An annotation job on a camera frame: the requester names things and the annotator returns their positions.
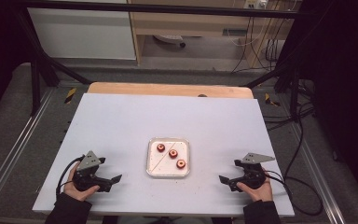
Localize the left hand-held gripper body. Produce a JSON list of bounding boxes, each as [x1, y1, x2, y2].
[[72, 150, 113, 193]]

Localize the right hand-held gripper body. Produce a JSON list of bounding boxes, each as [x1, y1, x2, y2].
[[229, 152, 276, 190]]

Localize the thin wooden skewer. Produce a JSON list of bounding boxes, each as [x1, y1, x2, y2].
[[148, 142, 176, 173]]

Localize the square white metal tray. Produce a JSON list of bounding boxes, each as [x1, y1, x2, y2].
[[145, 137, 191, 179]]

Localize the person's right hand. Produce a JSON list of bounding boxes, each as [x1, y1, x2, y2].
[[236, 169, 274, 203]]

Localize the person's left hand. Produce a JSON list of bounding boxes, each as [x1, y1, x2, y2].
[[62, 162, 101, 203]]

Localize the light wooden board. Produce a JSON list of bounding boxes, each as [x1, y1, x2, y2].
[[87, 81, 255, 100]]

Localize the black metal stand leg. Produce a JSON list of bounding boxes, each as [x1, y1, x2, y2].
[[244, 59, 303, 119], [14, 8, 91, 117]]

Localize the dark curtain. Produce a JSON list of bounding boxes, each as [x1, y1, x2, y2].
[[0, 0, 34, 124], [297, 0, 358, 204]]

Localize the white cabinet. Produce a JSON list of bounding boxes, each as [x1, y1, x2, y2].
[[27, 7, 137, 61]]

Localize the grey chair base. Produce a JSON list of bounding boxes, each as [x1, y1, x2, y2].
[[152, 34, 187, 49]]

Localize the light wooden desk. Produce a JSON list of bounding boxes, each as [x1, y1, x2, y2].
[[127, 0, 296, 68]]

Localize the white power strip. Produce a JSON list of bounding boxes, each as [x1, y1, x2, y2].
[[243, 0, 269, 10]]

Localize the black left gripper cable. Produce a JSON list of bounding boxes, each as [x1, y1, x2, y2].
[[55, 156, 85, 201]]

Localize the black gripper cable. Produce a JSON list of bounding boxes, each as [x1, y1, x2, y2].
[[55, 156, 85, 201], [262, 169, 324, 217]]

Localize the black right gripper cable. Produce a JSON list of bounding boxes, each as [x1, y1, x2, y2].
[[262, 169, 324, 217]]

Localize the aluminium floor rail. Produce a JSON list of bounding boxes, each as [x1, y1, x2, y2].
[[286, 123, 347, 224], [0, 88, 56, 207]]

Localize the black floor cables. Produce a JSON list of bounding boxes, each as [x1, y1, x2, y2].
[[262, 79, 317, 133]]

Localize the hanging black cable bundle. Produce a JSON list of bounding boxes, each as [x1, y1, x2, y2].
[[228, 14, 282, 75]]

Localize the black metal frame bar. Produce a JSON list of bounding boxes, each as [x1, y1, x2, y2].
[[14, 0, 303, 20]]

